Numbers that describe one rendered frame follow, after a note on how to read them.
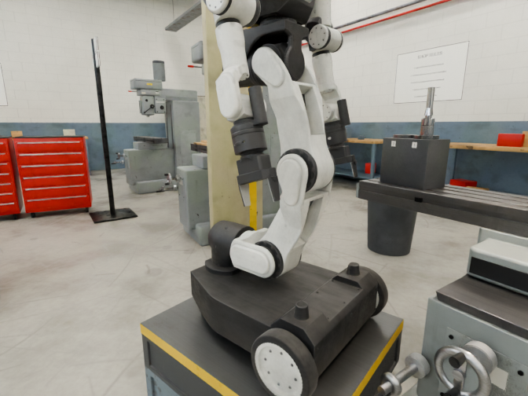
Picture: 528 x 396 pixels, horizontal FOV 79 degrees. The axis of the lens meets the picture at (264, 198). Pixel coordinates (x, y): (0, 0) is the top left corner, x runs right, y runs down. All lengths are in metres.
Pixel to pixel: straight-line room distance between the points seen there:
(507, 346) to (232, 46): 0.97
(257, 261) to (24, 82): 8.53
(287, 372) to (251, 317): 0.19
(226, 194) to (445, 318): 1.63
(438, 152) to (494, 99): 4.51
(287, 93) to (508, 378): 0.90
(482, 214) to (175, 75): 9.23
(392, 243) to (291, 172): 2.21
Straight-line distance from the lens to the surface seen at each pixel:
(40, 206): 4.88
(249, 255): 1.15
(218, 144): 2.21
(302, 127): 0.99
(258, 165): 0.81
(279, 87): 1.01
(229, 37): 0.90
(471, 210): 1.26
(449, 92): 6.12
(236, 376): 1.12
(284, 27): 1.05
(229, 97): 0.84
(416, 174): 1.35
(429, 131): 1.38
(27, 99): 9.28
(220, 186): 2.24
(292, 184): 0.96
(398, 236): 3.07
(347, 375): 1.15
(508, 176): 5.76
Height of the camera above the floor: 1.15
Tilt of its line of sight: 13 degrees down
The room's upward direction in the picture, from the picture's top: straight up
